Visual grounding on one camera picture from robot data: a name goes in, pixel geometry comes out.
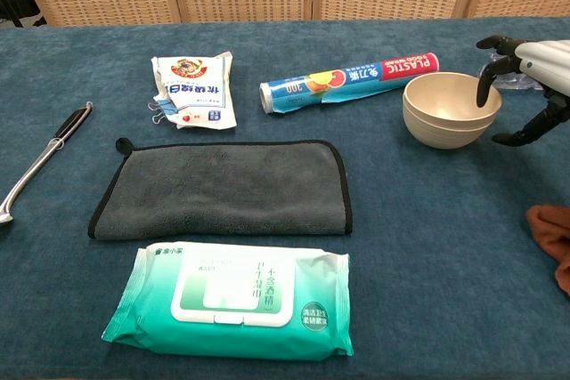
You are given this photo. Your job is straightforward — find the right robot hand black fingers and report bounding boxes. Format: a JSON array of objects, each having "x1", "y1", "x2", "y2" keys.
[{"x1": 475, "y1": 34, "x2": 570, "y2": 148}]

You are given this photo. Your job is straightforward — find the beige bowl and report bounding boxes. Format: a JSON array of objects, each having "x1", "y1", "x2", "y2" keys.
[
  {"x1": 402, "y1": 101, "x2": 498, "y2": 150},
  {"x1": 402, "y1": 71, "x2": 504, "y2": 128}
]

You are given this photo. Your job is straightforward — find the clear plastic package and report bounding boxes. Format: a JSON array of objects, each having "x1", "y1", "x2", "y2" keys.
[{"x1": 478, "y1": 53, "x2": 545, "y2": 92}]

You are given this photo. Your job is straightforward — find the brown cloth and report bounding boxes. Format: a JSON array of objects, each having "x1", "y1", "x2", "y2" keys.
[{"x1": 525, "y1": 204, "x2": 570, "y2": 297}]

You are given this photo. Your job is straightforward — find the plastic wrap roll blue red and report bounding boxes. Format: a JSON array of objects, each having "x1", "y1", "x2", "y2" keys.
[{"x1": 259, "y1": 52, "x2": 441, "y2": 116}]

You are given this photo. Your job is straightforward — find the grey towel black trim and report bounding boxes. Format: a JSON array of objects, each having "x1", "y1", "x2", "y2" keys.
[{"x1": 87, "y1": 137, "x2": 354, "y2": 240}]

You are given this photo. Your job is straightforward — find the white sugar bag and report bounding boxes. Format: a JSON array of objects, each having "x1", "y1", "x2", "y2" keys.
[{"x1": 150, "y1": 51, "x2": 238, "y2": 131}]

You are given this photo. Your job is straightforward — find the blue binder clip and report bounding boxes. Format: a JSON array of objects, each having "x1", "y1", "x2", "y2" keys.
[{"x1": 147, "y1": 97, "x2": 180, "y2": 125}]

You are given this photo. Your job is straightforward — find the green wet wipes pack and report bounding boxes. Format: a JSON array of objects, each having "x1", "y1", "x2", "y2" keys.
[{"x1": 101, "y1": 241, "x2": 355, "y2": 362}]

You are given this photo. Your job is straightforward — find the steel tongs black handle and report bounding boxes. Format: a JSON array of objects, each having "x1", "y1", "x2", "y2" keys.
[{"x1": 0, "y1": 101, "x2": 94, "y2": 226}]

